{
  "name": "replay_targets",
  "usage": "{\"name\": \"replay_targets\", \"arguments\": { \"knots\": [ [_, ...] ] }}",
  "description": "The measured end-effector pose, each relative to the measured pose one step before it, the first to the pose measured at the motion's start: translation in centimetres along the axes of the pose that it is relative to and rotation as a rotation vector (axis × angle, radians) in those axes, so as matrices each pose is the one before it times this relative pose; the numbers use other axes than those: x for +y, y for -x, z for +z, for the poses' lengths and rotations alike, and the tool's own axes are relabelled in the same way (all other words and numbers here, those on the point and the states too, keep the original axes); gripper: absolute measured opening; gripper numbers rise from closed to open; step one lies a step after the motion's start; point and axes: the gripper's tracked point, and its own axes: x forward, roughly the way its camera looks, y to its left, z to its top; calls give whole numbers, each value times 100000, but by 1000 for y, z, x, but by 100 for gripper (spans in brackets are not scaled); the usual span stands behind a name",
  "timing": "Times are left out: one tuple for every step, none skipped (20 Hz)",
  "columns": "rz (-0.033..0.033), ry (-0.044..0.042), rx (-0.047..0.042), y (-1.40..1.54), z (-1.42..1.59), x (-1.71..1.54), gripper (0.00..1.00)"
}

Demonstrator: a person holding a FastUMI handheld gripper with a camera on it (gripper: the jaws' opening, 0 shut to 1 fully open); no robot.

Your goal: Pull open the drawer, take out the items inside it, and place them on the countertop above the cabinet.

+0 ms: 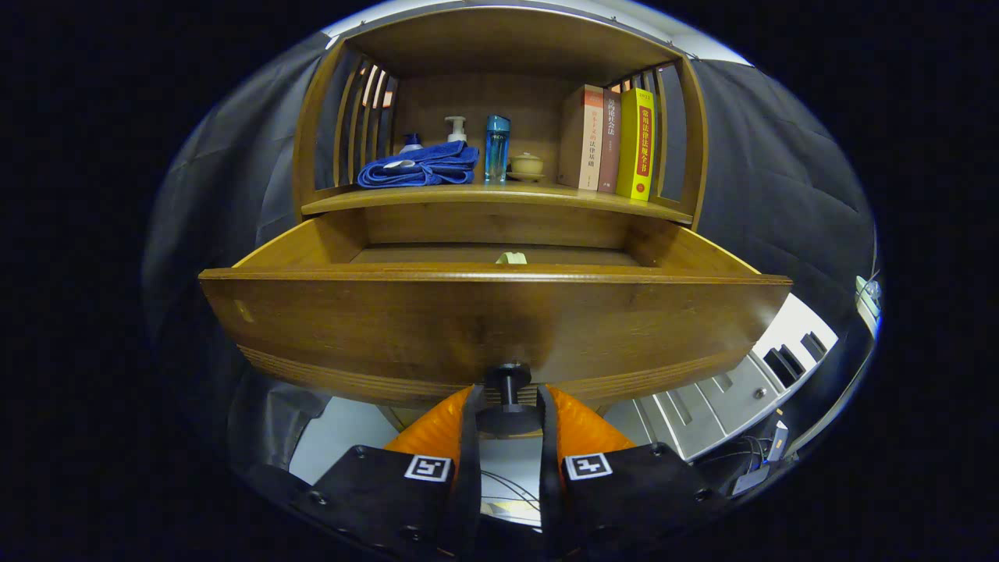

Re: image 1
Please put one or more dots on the clear blue bottle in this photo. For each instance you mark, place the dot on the clear blue bottle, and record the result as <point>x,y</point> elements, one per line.
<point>497,152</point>

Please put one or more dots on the brown book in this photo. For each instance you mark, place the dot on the brown book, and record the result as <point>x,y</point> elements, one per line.
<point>609,148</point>

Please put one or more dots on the wooden drawer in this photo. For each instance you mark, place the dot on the wooden drawer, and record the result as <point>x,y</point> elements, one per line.
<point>390,328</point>

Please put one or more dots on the orange and white book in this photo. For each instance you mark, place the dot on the orange and white book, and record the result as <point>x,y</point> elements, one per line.
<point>591,140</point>

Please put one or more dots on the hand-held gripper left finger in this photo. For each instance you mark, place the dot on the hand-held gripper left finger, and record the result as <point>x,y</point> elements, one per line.
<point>390,492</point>

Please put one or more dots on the white power adapter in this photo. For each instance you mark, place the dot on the white power adapter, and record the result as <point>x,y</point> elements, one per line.
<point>778,441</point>

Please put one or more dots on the wooden countertop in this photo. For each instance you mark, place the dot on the wooden countertop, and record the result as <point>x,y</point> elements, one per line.
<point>546,193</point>

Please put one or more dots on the blue folded towel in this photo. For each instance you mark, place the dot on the blue folded towel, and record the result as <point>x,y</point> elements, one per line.
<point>421,168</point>

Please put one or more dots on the black drawer knob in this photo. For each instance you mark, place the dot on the black drawer knob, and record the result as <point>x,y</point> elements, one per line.
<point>507,386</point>

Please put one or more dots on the white and green round device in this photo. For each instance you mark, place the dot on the white and green round device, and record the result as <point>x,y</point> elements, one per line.
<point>868,300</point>

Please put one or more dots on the white pump bottle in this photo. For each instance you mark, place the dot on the white pump bottle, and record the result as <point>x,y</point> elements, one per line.
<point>456,129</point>

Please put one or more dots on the beige lidded teacup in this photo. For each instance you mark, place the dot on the beige lidded teacup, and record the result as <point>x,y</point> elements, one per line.
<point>526,165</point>

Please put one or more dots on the wooden cabinet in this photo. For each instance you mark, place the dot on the wooden cabinet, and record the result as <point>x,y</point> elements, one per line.
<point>476,101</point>

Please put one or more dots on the pale green scrubber grey base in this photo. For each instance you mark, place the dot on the pale green scrubber grey base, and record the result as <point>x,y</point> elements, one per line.
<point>511,258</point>

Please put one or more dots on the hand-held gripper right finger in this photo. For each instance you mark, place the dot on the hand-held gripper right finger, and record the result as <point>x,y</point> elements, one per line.
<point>624,496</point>

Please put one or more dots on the small white blue-capped bottle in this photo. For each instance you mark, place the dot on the small white blue-capped bottle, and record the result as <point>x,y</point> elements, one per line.
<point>411,142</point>

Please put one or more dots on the white drawer unit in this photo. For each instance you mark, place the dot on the white drawer unit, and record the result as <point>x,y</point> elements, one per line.
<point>726,398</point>

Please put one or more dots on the yellow book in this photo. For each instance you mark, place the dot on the yellow book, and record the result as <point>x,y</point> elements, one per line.
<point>636,148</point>

